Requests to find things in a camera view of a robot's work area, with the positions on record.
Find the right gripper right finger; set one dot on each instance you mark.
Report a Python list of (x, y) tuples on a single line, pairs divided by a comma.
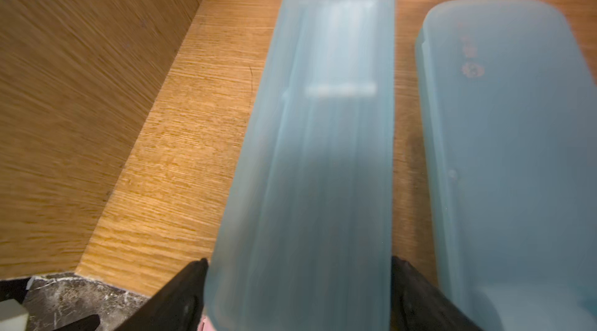
[(418, 305)]

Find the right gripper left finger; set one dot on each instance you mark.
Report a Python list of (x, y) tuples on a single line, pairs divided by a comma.
[(177, 306)]

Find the light blue ribbed pencil case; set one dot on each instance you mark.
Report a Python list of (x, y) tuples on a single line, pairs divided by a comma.
[(306, 236)]

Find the light blue case with label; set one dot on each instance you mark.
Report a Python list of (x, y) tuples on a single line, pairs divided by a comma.
[(508, 108)]

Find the wooden three-tier shelf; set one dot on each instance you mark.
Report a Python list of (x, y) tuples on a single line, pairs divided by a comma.
[(121, 126)]

